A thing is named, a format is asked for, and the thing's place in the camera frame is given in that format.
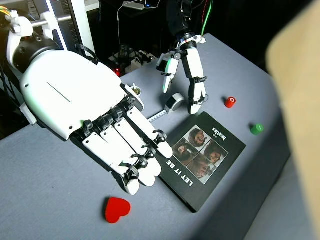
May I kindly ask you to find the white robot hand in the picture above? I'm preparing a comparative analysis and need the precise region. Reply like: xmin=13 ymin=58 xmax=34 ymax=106
xmin=19 ymin=48 xmax=174 ymax=196
xmin=161 ymin=46 xmax=209 ymax=116

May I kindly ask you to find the silver tape measure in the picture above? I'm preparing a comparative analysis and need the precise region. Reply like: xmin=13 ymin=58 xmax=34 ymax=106
xmin=148 ymin=92 xmax=185 ymax=123

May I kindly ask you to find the black Beatles hardcover book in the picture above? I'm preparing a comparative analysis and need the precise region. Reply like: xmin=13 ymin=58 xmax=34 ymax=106
xmin=156 ymin=111 xmax=247 ymax=214

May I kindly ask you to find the red toy cylinder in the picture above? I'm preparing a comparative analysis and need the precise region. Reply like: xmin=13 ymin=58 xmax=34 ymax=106
xmin=224 ymin=96 xmax=237 ymax=109

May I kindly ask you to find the white power strip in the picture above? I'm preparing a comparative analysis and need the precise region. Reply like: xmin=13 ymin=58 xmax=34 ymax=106
xmin=108 ymin=49 xmax=159 ymax=75

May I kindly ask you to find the black power adapter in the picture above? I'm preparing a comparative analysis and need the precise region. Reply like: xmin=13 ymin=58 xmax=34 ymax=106
xmin=118 ymin=43 xmax=131 ymax=59

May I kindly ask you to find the grey power bank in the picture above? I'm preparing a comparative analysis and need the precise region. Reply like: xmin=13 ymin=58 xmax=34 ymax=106
xmin=121 ymin=0 xmax=146 ymax=11

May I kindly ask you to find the green toy cylinder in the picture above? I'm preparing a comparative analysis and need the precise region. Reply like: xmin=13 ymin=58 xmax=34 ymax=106
xmin=250 ymin=122 xmax=265 ymax=136

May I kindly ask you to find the grey table cloth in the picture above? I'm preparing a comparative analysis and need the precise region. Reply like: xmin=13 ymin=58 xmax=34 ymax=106
xmin=0 ymin=32 xmax=292 ymax=240

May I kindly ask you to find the blurred beige board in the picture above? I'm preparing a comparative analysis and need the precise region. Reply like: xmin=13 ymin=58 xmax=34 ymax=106
xmin=266 ymin=0 xmax=320 ymax=240

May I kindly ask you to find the red heart block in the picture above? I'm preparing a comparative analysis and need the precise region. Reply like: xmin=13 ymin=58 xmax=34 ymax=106
xmin=104 ymin=196 xmax=132 ymax=224

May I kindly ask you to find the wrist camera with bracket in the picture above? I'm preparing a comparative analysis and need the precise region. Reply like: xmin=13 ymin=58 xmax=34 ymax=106
xmin=155 ymin=52 xmax=170 ymax=75
xmin=19 ymin=102 xmax=38 ymax=126

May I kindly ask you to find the green cable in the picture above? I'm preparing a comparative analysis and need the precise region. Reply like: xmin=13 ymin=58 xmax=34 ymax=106
xmin=200 ymin=0 xmax=214 ymax=36

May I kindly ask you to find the white frame post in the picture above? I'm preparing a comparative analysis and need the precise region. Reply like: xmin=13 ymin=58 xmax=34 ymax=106
xmin=68 ymin=0 xmax=96 ymax=57

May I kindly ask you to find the thin white cable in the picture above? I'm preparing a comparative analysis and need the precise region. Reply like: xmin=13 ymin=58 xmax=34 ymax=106
xmin=116 ymin=2 xmax=141 ymax=47

